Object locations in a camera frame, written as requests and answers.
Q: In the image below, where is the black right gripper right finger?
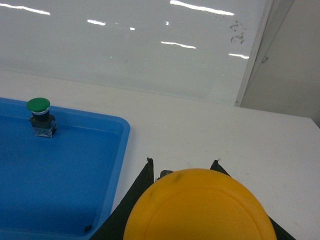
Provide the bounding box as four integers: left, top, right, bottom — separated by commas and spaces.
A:
210, 159, 296, 240

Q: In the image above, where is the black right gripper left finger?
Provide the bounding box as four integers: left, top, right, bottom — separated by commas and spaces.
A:
91, 158, 154, 240

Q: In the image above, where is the yellow mushroom push button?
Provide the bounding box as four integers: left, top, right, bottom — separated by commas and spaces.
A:
123, 168, 278, 240

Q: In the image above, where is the blue plastic tray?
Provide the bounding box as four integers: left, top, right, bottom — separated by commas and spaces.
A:
0, 98, 131, 240

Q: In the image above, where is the green mushroom push button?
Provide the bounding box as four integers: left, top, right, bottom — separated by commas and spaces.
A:
26, 97, 58, 138

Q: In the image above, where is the white glossy board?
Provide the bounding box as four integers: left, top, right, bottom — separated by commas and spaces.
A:
0, 0, 272, 106

